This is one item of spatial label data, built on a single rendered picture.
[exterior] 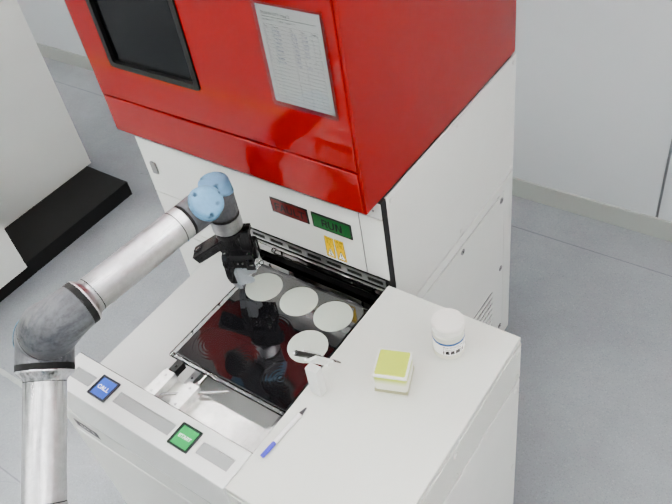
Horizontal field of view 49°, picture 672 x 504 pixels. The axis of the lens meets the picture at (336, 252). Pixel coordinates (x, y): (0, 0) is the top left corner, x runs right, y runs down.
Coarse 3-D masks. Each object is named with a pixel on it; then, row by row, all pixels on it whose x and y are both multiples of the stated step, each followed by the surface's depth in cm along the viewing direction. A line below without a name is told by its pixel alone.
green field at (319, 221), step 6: (312, 216) 181; (318, 216) 180; (318, 222) 181; (324, 222) 180; (330, 222) 178; (336, 222) 177; (324, 228) 182; (330, 228) 180; (336, 228) 179; (342, 228) 177; (348, 228) 176; (342, 234) 179; (348, 234) 177
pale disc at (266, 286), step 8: (256, 280) 198; (264, 280) 198; (272, 280) 197; (280, 280) 197; (248, 288) 196; (256, 288) 196; (264, 288) 195; (272, 288) 195; (280, 288) 195; (248, 296) 194; (256, 296) 194; (264, 296) 193; (272, 296) 193
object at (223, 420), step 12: (180, 384) 179; (168, 396) 177; (204, 396) 175; (192, 408) 173; (204, 408) 173; (216, 408) 172; (228, 408) 172; (204, 420) 170; (216, 420) 170; (228, 420) 170; (240, 420) 169; (228, 432) 167; (240, 432) 167; (252, 432) 166; (240, 444) 165
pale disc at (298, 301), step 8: (296, 288) 194; (304, 288) 194; (288, 296) 192; (296, 296) 192; (304, 296) 191; (312, 296) 191; (280, 304) 191; (288, 304) 190; (296, 304) 190; (304, 304) 189; (312, 304) 189; (288, 312) 188; (296, 312) 188; (304, 312) 187
